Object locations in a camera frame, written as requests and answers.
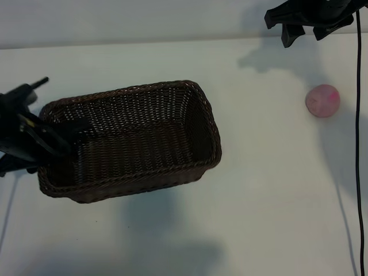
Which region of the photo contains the dark brown wicker basket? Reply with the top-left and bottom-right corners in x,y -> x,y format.
37,79 -> 223,204

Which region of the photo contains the black wrist cable bundle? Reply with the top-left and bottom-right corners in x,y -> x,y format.
17,113 -> 71,158

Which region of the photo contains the long black cable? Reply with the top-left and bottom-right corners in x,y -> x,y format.
355,11 -> 364,276

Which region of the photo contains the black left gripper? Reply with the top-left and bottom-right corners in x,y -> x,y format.
0,76 -> 91,178

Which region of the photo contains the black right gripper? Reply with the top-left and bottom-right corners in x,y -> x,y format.
264,0 -> 363,49

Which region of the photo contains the pink peach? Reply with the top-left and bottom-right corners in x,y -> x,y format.
305,84 -> 341,118

